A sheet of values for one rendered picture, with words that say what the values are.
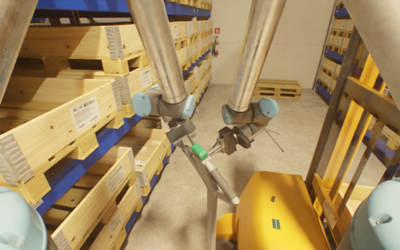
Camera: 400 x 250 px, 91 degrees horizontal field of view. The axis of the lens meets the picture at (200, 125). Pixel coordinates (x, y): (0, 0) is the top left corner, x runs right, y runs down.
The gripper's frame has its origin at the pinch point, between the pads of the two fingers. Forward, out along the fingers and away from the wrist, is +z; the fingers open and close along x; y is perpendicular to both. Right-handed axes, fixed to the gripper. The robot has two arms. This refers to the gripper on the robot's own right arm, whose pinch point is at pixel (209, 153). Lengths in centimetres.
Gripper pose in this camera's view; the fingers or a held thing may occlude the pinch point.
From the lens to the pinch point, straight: 90.8
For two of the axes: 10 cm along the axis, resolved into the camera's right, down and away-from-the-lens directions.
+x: -2.5, -7.8, -5.8
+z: -8.1, 4.9, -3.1
